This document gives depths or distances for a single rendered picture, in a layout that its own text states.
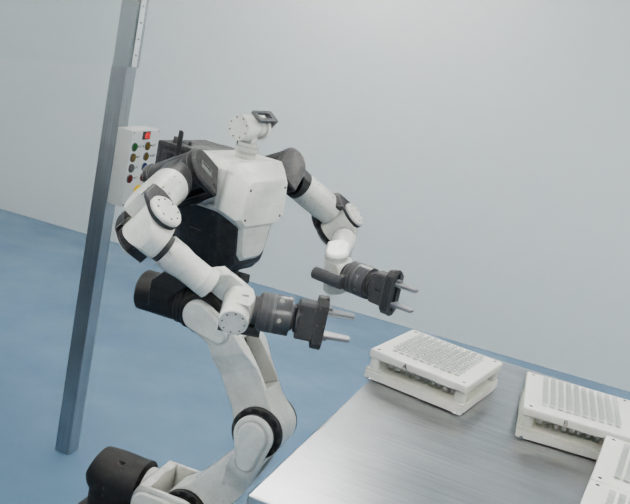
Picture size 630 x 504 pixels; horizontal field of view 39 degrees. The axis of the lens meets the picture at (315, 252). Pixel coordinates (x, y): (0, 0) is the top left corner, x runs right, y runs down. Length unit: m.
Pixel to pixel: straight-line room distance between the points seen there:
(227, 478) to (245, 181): 0.82
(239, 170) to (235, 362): 0.52
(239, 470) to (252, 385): 0.23
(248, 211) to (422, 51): 3.26
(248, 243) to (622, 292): 3.43
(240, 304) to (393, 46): 3.64
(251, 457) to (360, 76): 3.42
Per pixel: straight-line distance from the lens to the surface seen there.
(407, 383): 2.03
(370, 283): 2.34
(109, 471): 2.67
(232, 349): 2.34
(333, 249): 2.42
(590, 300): 5.41
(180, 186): 2.02
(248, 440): 2.38
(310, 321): 1.94
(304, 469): 1.61
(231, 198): 2.20
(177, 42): 5.84
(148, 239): 1.87
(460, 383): 1.99
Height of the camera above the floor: 1.64
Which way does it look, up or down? 14 degrees down
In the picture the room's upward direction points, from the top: 12 degrees clockwise
